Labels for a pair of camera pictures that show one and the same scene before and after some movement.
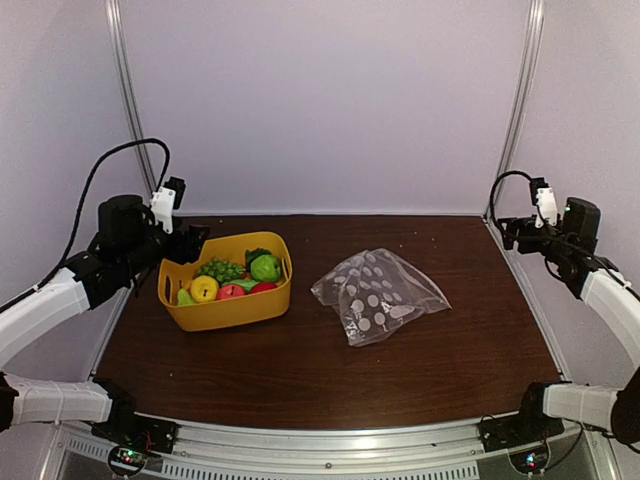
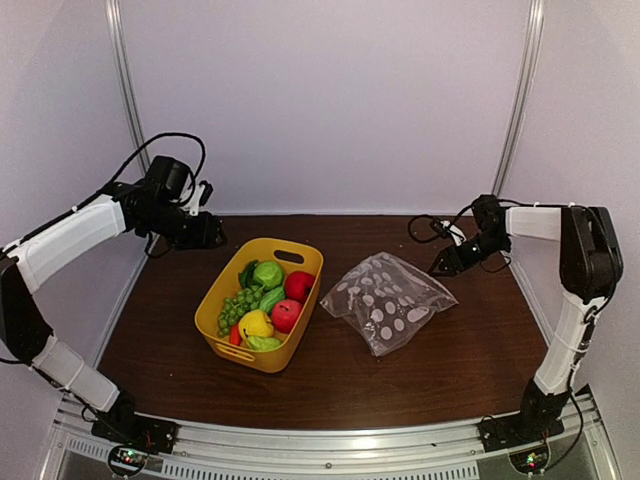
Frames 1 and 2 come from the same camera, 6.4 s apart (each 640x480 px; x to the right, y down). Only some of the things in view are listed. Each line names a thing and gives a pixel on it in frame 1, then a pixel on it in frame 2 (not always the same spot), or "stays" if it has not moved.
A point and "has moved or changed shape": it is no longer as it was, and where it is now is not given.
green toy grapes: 221,270 to 244,301
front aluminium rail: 391,449 stays
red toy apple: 229,291 to 285,313
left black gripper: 187,246 to 204,237
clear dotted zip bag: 375,293 has moved or changed shape
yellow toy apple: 204,289 to 255,323
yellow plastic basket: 266,305 to 293,256
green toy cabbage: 265,268 stays
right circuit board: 530,460 stays
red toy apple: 262,287 to 298,284
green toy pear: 184,298 to 260,343
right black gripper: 509,237 to 452,266
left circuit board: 127,460 stays
